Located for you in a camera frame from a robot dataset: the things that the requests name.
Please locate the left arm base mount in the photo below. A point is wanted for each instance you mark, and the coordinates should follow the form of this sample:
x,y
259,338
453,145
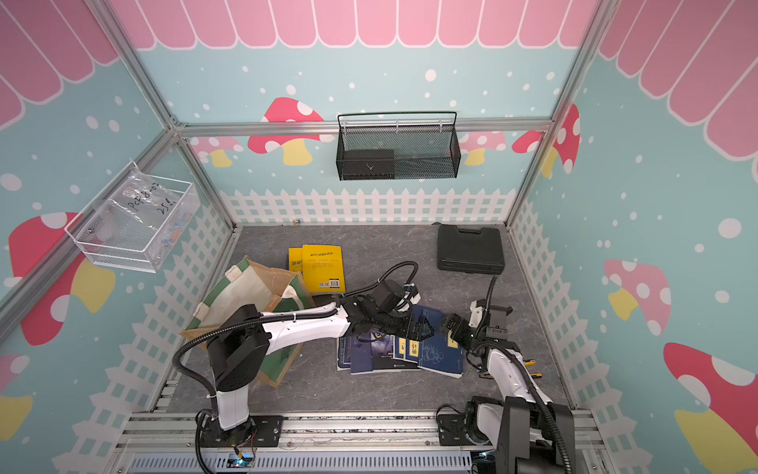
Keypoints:
x,y
258,432

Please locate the black plastic tool case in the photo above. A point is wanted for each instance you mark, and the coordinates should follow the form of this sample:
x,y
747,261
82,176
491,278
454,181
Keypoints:
x,y
470,250

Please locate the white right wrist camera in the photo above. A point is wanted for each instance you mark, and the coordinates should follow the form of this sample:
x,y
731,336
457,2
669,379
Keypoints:
x,y
477,312

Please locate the green circuit board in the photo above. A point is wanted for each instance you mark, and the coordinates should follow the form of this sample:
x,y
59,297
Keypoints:
x,y
241,461

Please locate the dark blue barcode book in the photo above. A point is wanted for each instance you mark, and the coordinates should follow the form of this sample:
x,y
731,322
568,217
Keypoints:
x,y
361,356

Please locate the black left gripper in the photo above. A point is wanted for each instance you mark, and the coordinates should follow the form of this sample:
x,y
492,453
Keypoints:
x,y
407,330

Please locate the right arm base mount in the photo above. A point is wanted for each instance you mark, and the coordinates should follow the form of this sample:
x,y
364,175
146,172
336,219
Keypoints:
x,y
460,427

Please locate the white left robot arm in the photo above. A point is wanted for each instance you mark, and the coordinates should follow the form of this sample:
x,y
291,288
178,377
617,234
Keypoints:
x,y
238,348

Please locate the white wire basket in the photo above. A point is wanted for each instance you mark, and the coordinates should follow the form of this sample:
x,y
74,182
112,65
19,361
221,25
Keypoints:
x,y
98,254

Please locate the clear plastic bag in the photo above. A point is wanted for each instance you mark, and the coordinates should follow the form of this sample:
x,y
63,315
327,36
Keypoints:
x,y
145,217

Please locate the black box in basket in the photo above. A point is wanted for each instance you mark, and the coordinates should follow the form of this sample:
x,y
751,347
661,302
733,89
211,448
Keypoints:
x,y
366,164

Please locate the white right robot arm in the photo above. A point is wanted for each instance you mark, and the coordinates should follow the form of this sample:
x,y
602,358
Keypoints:
x,y
527,431

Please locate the black wire mesh basket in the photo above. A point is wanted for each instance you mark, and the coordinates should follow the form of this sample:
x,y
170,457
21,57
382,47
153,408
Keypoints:
x,y
425,144

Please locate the dark wolf cover book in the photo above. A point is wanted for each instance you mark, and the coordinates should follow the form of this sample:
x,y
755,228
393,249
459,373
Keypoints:
x,y
382,353

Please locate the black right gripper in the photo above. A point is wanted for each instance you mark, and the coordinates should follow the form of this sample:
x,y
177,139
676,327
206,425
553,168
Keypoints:
x,y
459,333

